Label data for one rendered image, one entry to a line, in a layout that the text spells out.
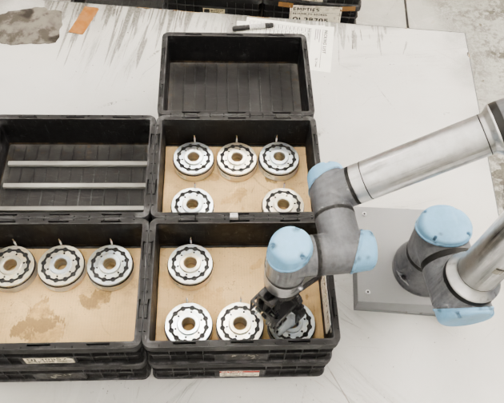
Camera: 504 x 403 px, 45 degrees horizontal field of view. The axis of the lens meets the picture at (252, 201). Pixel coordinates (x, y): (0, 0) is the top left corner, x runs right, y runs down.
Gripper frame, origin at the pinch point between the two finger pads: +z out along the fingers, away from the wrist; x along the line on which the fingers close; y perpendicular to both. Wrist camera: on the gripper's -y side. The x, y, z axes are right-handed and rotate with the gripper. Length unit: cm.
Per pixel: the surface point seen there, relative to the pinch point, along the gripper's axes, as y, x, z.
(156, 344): 25.1, -11.9, -8.1
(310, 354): 2.2, 10.2, 1.2
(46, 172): 13, -68, 2
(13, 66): -8, -118, 15
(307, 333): -0.2, 7.1, -0.9
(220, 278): 2.8, -16.3, 2.0
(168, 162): -11, -49, 2
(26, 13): -24, -134, 14
